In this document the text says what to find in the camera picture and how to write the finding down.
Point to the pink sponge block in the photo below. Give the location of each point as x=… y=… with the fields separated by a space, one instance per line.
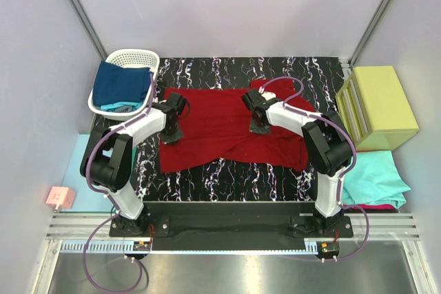
x=61 y=197

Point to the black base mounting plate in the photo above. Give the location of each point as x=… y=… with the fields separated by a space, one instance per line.
x=228 y=227

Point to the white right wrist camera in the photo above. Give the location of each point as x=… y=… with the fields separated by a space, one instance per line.
x=267 y=95

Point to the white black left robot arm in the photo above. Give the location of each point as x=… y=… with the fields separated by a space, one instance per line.
x=107 y=160

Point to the yellow drawer box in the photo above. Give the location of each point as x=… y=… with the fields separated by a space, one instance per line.
x=375 y=110

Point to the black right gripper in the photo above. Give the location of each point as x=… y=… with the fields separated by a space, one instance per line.
x=254 y=129

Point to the folded magenta t-shirt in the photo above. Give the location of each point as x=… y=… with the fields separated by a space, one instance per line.
x=381 y=207

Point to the folded turquoise t-shirt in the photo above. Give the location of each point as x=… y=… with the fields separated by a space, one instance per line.
x=374 y=180

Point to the navy blue t-shirt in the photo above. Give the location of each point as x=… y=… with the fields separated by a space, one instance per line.
x=114 y=84

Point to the red t-shirt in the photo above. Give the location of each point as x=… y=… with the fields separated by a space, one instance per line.
x=217 y=126

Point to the white plastic laundry basket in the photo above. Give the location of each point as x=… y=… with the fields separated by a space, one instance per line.
x=132 y=58

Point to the green clipboard with paper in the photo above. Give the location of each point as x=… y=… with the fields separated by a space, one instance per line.
x=86 y=200

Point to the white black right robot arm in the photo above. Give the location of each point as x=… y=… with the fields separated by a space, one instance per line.
x=330 y=149

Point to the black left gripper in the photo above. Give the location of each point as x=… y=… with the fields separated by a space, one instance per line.
x=171 y=134

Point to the light blue t-shirt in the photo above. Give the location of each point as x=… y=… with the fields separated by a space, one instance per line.
x=121 y=107

